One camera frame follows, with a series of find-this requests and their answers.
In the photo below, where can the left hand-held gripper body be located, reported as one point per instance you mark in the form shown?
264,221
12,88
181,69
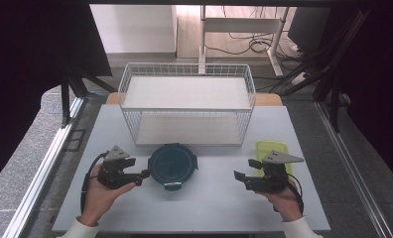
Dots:
111,175

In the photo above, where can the white cabinet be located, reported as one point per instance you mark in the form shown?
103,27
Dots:
135,28

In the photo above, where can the black metal stand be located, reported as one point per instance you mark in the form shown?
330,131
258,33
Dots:
65,99
333,95

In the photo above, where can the person's left hand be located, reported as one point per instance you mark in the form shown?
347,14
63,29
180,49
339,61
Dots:
97,200

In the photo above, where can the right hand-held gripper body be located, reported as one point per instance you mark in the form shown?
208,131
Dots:
272,180

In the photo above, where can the dark curtain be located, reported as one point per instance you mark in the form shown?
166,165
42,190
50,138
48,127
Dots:
26,66
383,82

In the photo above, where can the wooden table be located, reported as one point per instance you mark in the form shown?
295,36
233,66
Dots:
269,99

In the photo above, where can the green plastic container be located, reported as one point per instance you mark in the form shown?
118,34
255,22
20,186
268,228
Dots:
267,147

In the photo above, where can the white desk frame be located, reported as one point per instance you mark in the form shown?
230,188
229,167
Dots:
240,24

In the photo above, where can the white power strip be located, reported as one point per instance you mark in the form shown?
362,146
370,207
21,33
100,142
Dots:
298,78

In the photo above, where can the round container with dark lid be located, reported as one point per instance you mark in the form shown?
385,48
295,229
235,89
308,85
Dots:
172,165

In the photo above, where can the aluminium rail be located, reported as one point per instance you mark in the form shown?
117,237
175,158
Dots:
42,178
353,178

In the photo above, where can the person's right hand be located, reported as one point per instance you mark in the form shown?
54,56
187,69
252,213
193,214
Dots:
287,201

